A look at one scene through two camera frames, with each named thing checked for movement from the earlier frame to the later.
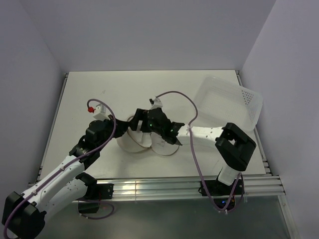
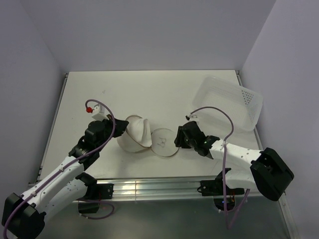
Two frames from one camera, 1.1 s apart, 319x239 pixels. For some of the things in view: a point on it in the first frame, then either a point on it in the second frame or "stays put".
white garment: [144, 139] stays put
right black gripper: [141, 114] to [179, 140]
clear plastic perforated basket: [220, 101] stays put
